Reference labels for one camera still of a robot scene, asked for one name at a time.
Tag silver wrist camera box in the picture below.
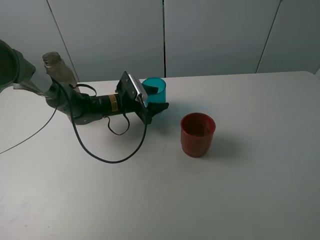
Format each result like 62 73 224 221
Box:
116 71 148 108

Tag thick black camera cable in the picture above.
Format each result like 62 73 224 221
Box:
0 77 148 165

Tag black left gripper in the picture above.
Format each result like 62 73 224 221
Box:
115 85 169 125

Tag teal translucent plastic cup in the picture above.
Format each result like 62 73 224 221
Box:
142 77 167 106

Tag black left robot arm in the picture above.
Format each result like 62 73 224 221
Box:
0 41 168 125

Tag red plastic cup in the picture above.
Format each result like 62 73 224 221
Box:
180 112 216 158

